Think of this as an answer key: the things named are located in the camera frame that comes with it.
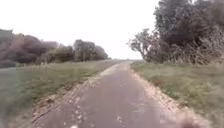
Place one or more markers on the low row of trees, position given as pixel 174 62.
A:
pixel 50 51

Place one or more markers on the green grass verge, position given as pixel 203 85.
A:
pixel 36 81
pixel 193 83

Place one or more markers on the tall wood of trees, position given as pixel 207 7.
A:
pixel 186 33

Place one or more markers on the robot's own part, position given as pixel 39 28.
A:
pixel 74 126

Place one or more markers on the grey asphalt path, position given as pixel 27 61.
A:
pixel 113 100

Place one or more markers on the dry straw path verge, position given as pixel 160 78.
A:
pixel 71 91
pixel 156 95

